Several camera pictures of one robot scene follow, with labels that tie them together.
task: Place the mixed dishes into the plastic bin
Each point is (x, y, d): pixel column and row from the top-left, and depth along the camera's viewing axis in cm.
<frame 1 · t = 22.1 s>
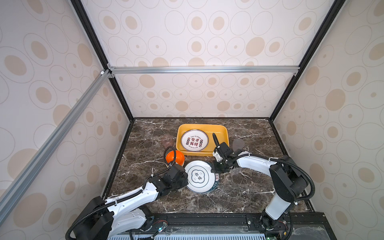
left hand: (193, 179, 82), fingers closed
right hand: (212, 170, 90), fingers closed
yellow plastic bin: (221, 131, 111), point 3 cm above the table
red character white plate: (194, 140, 108), on the table
green cloud pattern plate: (200, 178, 87), point 3 cm above the table
green rim lettered plate: (216, 183, 87), point 2 cm above the table
orange plastic bowl: (179, 157, 90), point 8 cm above the table
pink translucent cup: (167, 140, 105), point 3 cm above the table
grey translucent cup: (238, 144, 103), point 3 cm above the table

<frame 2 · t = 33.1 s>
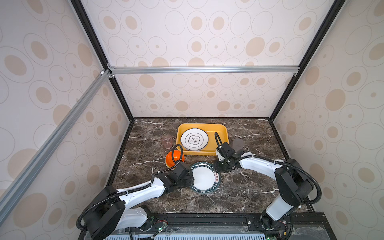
left hand: (197, 179, 83), fingers open
right hand: (214, 168, 90), fingers open
green cloud pattern plate: (194, 139, 108), on the table
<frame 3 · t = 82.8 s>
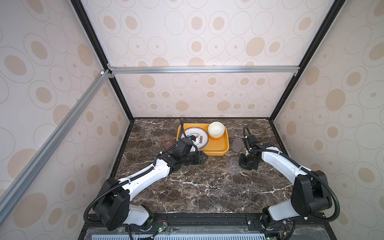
left hand: (210, 156, 77), fingers open
right hand: (241, 165, 87), fingers closed
white bowl stack bottom: (216, 130, 107), point 6 cm above the table
clear plastic cup: (234, 166, 94), point 2 cm above the table
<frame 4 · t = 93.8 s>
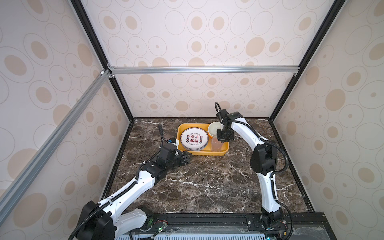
left hand: (192, 154, 78), fingers open
right hand: (221, 140, 96), fingers closed
